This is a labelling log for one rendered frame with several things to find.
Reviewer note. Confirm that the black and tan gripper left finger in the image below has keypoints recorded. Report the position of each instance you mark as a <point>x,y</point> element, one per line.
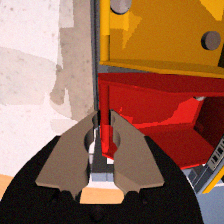
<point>62,164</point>

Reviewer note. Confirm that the orange flat bar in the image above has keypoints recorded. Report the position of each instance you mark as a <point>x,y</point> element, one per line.
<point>214,180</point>

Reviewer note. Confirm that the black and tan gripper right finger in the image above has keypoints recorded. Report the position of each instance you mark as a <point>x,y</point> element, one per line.
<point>139,164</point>

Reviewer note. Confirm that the dark grey shelf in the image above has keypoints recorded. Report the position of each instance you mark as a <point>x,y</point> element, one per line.
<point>199,176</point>

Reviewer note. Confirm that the red bin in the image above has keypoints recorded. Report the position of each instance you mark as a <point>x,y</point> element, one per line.
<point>186,129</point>

